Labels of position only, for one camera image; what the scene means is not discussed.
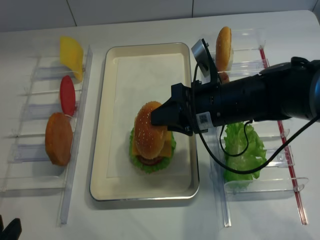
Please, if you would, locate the brown meat patty in rack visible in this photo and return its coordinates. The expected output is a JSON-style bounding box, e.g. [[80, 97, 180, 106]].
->
[[219, 72, 230, 84]]

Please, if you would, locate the black camera cable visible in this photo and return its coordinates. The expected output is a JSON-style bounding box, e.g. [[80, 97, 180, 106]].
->
[[191, 61, 318, 174]]

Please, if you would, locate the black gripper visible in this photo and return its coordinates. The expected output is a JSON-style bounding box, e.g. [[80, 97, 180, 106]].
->
[[151, 80, 225, 136]]

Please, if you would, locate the orange cheese slice on burger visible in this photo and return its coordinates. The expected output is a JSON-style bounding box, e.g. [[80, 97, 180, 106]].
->
[[131, 117, 172, 160]]

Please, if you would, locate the black object bottom left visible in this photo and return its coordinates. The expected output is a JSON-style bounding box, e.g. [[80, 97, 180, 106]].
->
[[0, 215, 22, 240]]

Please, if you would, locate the white paper tray liner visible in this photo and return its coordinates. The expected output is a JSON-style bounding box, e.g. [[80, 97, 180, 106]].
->
[[106, 53, 191, 177]]

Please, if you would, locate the clear acrylic rack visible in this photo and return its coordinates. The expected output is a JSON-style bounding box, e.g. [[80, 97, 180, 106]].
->
[[210, 28, 309, 228], [0, 48, 93, 225]]

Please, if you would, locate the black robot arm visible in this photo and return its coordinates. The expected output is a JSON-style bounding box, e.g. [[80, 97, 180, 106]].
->
[[150, 57, 320, 136]]

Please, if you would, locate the green lettuce under burger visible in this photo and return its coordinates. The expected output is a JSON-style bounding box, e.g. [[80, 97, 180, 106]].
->
[[129, 128, 177, 174]]

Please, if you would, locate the clear acrylic right rack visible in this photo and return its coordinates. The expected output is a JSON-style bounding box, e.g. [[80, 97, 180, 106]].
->
[[210, 28, 309, 228]]

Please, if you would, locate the clear acrylic left rack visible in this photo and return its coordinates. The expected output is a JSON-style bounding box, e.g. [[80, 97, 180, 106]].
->
[[0, 48, 93, 225]]

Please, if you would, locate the brown bun half left rack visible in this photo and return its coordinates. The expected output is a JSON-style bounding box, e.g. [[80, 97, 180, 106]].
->
[[45, 112, 73, 166]]

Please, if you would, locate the upright sesame bun half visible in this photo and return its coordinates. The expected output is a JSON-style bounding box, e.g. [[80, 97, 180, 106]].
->
[[215, 26, 232, 72]]

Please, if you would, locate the yellow cheese slice in rack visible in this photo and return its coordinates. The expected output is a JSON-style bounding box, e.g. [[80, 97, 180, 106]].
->
[[59, 36, 84, 82]]

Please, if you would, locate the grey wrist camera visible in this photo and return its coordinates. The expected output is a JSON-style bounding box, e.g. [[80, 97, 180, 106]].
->
[[191, 38, 218, 84]]

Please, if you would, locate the red tomato slice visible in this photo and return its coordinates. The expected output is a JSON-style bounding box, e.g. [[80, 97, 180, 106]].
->
[[59, 75, 76, 117]]

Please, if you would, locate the brown meat patty in burger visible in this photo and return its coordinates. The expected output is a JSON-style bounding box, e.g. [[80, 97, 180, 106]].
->
[[137, 155, 163, 166]]

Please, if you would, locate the green lettuce leaf in rack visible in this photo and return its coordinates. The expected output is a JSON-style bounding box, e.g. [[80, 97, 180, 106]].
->
[[222, 122, 267, 191]]

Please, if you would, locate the sesame bun top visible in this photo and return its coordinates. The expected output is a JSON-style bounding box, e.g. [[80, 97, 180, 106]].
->
[[133, 101, 168, 160]]

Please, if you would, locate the cream metal baking tray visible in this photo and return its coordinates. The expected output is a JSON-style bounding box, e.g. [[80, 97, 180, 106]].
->
[[89, 42, 200, 201]]

